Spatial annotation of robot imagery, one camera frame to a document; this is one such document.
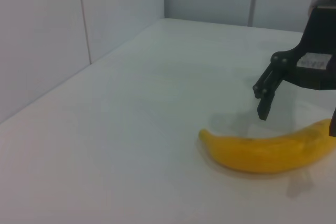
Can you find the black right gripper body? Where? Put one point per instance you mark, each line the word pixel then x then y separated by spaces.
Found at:
pixel 315 51

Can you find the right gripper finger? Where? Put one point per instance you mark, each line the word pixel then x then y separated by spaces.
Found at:
pixel 333 124
pixel 267 87

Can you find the yellow banana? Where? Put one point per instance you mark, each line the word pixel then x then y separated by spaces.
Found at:
pixel 257 155

